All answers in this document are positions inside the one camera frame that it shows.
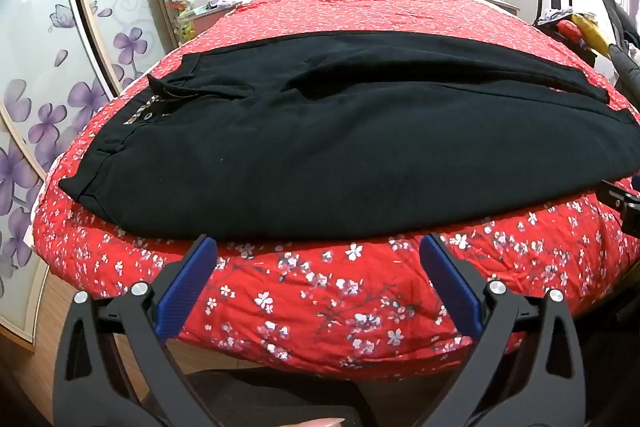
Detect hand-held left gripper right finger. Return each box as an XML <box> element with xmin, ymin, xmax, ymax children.
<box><xmin>419</xmin><ymin>233</ymin><xmax>588</xmax><ymax>427</ymax></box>

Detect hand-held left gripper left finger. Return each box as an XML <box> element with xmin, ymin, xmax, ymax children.
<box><xmin>52</xmin><ymin>234</ymin><xmax>221</xmax><ymax>427</ymax></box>

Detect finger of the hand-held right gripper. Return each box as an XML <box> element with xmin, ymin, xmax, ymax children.
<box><xmin>600</xmin><ymin>177</ymin><xmax>640</xmax><ymax>238</ymax></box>

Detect black pants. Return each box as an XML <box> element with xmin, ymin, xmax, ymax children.
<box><xmin>58</xmin><ymin>29</ymin><xmax>640</xmax><ymax>242</ymax></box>

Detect person's left hand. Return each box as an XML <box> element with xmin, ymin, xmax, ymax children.
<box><xmin>295</xmin><ymin>416</ymin><xmax>347</xmax><ymax>427</ymax></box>

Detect red floral bedspread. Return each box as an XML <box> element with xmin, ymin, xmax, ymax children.
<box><xmin>31</xmin><ymin>0</ymin><xmax>640</xmax><ymax>375</ymax></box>

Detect yellow cloth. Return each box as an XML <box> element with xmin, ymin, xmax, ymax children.
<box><xmin>570</xmin><ymin>13</ymin><xmax>613</xmax><ymax>58</ymax></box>

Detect wooden bedside table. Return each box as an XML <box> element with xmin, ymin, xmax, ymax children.
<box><xmin>475</xmin><ymin>0</ymin><xmax>521</xmax><ymax>15</ymax></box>

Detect cluttered bedside table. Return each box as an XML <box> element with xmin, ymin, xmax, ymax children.
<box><xmin>192</xmin><ymin>0</ymin><xmax>246</xmax><ymax>20</ymax></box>

